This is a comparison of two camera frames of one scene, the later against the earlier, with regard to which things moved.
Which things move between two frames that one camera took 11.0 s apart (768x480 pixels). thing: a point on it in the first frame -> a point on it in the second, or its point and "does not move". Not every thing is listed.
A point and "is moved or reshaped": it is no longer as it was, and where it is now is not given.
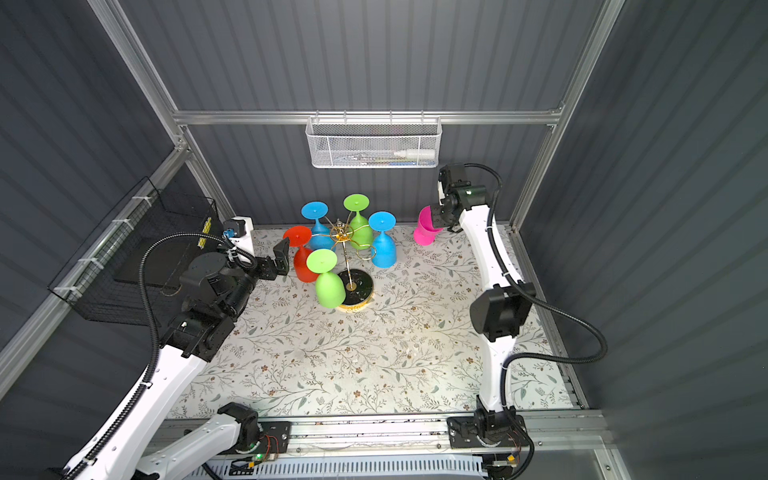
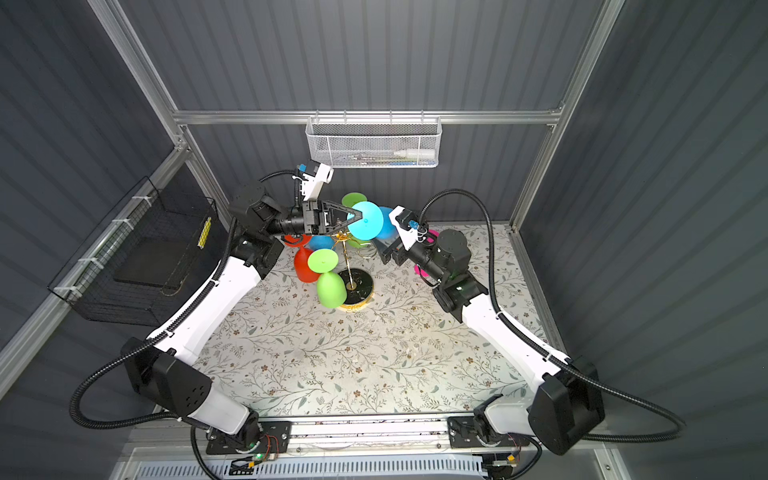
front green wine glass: (330, 289) does not move
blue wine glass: (383, 249) is moved or reshaped
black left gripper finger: (281, 256) -> (344, 209)
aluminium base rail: (559, 438) does not move
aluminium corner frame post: (114, 19) does not move
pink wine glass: (426, 230) is moved or reshaped
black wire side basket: (102, 281) does not move
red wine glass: (300, 236) does not move
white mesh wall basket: (373, 142) does not move
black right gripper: (436, 216) -> (400, 252)
